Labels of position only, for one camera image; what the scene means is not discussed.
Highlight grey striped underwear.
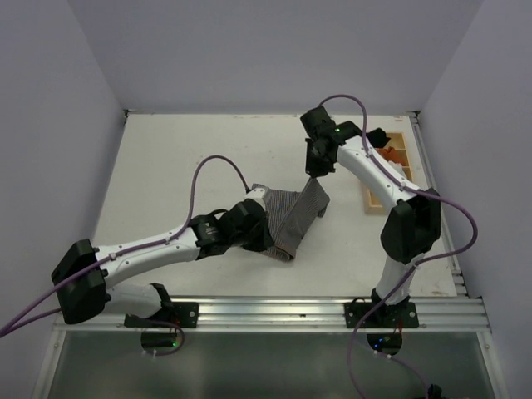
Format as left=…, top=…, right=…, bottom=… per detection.
left=251, top=178, right=330, bottom=262

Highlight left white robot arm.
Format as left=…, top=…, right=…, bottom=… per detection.
left=52, top=198, right=273, bottom=328

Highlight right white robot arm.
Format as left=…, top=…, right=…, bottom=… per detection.
left=300, top=106, right=441, bottom=327

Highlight black rolled cloth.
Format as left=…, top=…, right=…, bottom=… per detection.
left=367, top=128, right=391, bottom=149

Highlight wooden compartment tray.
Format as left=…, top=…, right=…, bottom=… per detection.
left=360, top=131, right=416, bottom=216

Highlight orange rolled cloth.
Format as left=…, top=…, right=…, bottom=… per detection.
left=377, top=146, right=403, bottom=165

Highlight white rolled cloth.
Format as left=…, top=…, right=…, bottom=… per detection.
left=388, top=161, right=410, bottom=180

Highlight black object bottom edge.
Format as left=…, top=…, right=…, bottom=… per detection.
left=424, top=384, right=446, bottom=399

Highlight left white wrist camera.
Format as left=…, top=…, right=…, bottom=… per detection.
left=244, top=187, right=268, bottom=209

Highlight aluminium rail frame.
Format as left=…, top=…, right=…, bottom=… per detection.
left=52, top=294, right=494, bottom=333

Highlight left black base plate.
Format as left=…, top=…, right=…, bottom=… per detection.
left=124, top=302, right=200, bottom=328

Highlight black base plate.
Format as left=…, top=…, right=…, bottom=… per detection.
left=343, top=300, right=420, bottom=329
left=124, top=302, right=200, bottom=328

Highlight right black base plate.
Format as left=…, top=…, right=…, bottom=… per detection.
left=343, top=300, right=420, bottom=329

